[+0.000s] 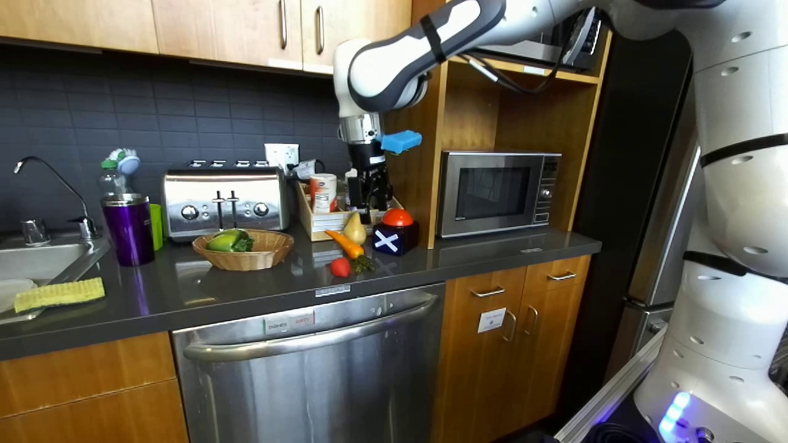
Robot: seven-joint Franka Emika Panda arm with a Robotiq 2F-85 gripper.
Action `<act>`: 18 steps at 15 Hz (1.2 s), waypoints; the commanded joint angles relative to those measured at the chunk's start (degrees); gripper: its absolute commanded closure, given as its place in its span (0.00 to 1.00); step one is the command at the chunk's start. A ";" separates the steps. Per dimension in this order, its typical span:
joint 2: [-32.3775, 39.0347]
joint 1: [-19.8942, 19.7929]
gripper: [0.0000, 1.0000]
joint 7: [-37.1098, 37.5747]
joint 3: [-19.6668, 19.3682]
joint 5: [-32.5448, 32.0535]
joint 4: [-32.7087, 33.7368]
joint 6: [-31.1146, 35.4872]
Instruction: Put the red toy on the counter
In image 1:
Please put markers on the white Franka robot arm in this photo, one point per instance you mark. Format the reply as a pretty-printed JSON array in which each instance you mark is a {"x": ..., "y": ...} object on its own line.
[{"x": 741, "y": 164}]

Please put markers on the stainless steel dishwasher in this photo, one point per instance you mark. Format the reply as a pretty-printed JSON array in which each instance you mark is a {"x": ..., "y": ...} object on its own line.
[{"x": 312, "y": 378}]

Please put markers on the bottle with green blue cap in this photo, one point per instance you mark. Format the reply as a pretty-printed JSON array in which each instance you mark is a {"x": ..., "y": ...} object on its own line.
[{"x": 119, "y": 171}]

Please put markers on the small chrome sink knob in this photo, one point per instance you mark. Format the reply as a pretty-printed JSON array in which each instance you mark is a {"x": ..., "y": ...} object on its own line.
[{"x": 34, "y": 233}]

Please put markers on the orange carrot toy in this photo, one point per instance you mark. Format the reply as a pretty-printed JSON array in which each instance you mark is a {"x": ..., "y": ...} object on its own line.
[{"x": 345, "y": 246}]

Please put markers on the wooden lower cabinet door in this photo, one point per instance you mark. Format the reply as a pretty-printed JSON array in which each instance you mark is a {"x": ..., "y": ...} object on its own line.
[
  {"x": 556, "y": 345},
  {"x": 476, "y": 371}
]

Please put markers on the round wicker basket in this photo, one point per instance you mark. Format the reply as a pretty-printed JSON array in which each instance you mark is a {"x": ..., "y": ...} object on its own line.
[{"x": 248, "y": 259}]

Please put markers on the wooden upper cabinet door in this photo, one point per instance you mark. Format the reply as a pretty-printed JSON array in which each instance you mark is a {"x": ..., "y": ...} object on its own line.
[
  {"x": 76, "y": 22},
  {"x": 345, "y": 21},
  {"x": 225, "y": 27}
]

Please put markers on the stainless steel fridge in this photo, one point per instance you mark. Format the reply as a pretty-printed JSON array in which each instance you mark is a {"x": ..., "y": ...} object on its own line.
[{"x": 662, "y": 261}]

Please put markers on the black pot with white cross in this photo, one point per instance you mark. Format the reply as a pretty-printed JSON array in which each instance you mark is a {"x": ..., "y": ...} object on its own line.
[{"x": 395, "y": 236}]

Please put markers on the small silver microwave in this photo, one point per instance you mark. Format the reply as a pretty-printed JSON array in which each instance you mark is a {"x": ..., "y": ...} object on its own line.
[{"x": 493, "y": 196}]

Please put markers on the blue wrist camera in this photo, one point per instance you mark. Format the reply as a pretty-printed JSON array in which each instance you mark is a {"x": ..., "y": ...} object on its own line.
[{"x": 403, "y": 140}]

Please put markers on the tall wooden shelf cabinet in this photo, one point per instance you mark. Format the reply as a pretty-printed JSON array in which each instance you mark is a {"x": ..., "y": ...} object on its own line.
[{"x": 414, "y": 187}]

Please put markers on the white label on cabinet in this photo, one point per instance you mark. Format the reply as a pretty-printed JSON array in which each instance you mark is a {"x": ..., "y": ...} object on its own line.
[{"x": 492, "y": 320}]

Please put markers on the silver toaster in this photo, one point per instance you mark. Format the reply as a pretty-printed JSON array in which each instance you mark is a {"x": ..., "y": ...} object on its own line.
[{"x": 222, "y": 206}]

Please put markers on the wide wooden lower cabinet front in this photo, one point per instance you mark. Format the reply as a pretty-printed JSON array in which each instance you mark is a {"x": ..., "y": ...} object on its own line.
[{"x": 83, "y": 394}]

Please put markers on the orange and white carton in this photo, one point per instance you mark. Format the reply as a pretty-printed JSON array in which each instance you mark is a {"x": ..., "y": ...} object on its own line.
[{"x": 323, "y": 192}]

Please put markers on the grey robot base cart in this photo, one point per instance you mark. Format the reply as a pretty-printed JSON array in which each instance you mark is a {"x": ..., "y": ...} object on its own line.
[{"x": 606, "y": 408}]

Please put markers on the steel sink basin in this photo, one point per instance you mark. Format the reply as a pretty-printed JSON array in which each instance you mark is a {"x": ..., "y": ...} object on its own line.
[{"x": 34, "y": 265}]

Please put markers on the yellow sponge cloth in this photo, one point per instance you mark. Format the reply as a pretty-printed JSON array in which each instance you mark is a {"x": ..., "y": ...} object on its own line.
[{"x": 60, "y": 294}]

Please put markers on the green cup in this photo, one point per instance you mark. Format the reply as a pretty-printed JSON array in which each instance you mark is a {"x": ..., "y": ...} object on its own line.
[{"x": 157, "y": 227}]

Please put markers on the yellow pear toy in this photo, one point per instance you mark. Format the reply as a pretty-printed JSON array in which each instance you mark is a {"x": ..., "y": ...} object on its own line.
[{"x": 354, "y": 229}]

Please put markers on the red strawberry toy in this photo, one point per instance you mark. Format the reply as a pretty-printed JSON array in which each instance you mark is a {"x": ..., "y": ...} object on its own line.
[{"x": 342, "y": 268}]

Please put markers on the purple tumbler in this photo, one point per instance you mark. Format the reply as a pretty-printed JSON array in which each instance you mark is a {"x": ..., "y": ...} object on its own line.
[{"x": 129, "y": 234}]

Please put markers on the green bell pepper toy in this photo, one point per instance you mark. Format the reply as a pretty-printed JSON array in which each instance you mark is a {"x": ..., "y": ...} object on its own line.
[{"x": 228, "y": 243}]

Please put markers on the wooden cabinet door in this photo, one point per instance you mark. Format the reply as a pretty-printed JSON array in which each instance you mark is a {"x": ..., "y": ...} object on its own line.
[
  {"x": 476, "y": 371},
  {"x": 345, "y": 21},
  {"x": 76, "y": 22},
  {"x": 225, "y": 27},
  {"x": 556, "y": 345}
]

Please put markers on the cardboard caddy box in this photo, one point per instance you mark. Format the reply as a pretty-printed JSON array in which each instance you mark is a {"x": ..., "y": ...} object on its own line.
[{"x": 323, "y": 224}]

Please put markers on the large built-in microwave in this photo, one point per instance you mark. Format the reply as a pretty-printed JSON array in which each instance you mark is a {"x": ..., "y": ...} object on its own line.
[{"x": 581, "y": 41}]

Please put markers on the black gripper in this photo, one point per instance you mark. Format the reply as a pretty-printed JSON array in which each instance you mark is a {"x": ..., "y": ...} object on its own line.
[{"x": 368, "y": 166}]

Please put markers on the chrome sink faucet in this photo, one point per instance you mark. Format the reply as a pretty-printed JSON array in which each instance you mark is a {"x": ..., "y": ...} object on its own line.
[{"x": 83, "y": 216}]

